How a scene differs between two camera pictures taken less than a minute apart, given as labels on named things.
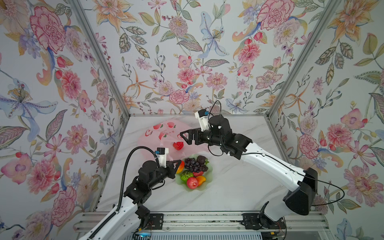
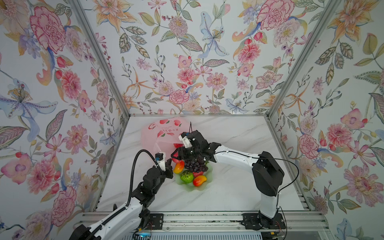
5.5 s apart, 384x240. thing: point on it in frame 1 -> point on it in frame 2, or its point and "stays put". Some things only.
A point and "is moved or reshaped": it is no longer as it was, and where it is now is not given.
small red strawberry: (196, 174) stays put
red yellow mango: (181, 167) stays put
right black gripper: (199, 134) -> (182, 153)
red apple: (179, 145) stays put
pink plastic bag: (163, 133) is moved or reshaped
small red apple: (192, 182) -> (175, 160)
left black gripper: (172, 173) stays put
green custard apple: (185, 174) stays put
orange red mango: (200, 179) stays put
